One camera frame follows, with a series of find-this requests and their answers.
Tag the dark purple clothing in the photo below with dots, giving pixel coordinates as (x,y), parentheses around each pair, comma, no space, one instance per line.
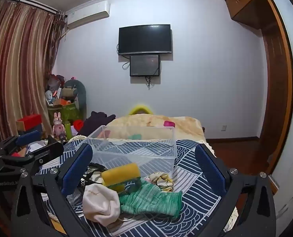
(97,122)

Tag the small black wall monitor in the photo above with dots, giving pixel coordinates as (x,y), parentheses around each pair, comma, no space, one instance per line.
(144,65)

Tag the white paper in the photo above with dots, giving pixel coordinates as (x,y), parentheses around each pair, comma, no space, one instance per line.
(36,146)

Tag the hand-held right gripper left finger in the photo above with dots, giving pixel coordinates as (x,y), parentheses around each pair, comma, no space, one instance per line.
(77,169)

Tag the navy patterned blanket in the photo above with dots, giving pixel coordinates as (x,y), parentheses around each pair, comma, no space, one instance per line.
(198,214)

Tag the red box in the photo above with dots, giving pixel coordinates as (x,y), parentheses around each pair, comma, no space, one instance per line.
(29,122)

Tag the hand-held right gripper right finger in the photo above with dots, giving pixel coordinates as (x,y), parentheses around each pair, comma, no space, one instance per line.
(208,171)

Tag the striped brown curtain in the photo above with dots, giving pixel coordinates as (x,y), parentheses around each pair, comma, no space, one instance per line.
(18,54)

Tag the white wall socket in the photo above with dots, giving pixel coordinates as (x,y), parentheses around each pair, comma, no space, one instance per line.
(223,128)

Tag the beige plush blanket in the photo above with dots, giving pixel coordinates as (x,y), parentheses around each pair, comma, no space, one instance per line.
(146,122)

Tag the grey plush toy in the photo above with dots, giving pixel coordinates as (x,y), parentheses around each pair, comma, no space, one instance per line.
(76,88)

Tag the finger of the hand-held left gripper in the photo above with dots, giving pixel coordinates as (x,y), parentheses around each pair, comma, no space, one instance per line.
(27,137)
(47,149)

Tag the yellow plush item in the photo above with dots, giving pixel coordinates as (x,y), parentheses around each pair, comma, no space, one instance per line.
(140,109)

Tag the clear plastic storage box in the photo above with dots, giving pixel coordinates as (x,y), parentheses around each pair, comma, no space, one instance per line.
(136,148)

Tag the green cardboard box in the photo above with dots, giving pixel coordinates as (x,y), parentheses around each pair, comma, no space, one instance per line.
(67,112)

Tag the green knitted cloth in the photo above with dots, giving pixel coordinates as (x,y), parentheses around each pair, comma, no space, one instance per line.
(149,200)

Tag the pink rabbit toy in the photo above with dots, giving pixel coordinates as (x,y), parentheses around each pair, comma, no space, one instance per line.
(58,126)

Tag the yellow sponge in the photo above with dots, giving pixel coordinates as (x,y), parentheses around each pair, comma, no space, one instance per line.
(120,174)

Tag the pink small item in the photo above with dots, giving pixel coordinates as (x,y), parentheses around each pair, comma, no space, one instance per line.
(169,124)

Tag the pile of plush toys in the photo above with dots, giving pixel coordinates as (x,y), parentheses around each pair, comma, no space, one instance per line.
(53,86)

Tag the curtain rail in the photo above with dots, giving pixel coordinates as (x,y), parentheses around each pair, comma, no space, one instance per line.
(30,3)

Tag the green bottle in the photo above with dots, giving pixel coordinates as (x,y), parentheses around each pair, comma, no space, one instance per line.
(68,130)

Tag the cream lace bedspread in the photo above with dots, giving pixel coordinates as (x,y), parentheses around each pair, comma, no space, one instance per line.
(78,137)

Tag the large black wall television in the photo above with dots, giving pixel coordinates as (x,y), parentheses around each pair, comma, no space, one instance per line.
(145,39)

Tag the wooden wardrobe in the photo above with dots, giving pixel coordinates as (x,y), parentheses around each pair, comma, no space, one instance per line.
(276,79)

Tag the floral scrunchie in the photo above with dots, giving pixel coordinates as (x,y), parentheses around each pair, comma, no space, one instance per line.
(162,180)

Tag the white air conditioner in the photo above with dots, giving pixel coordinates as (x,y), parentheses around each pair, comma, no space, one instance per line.
(87,17)

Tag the red cloth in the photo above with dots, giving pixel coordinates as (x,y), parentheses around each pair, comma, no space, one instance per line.
(78,124)

